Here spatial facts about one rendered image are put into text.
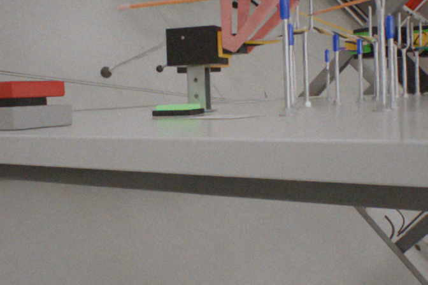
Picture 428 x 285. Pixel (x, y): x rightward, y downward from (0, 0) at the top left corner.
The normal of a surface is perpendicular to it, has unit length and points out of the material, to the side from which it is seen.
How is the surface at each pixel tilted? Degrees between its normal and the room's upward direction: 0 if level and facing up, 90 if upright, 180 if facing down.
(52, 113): 43
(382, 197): 90
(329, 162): 90
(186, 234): 0
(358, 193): 90
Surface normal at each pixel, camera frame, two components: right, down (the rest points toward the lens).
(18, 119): 0.84, 0.00
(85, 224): 0.59, -0.69
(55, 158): -0.54, 0.07
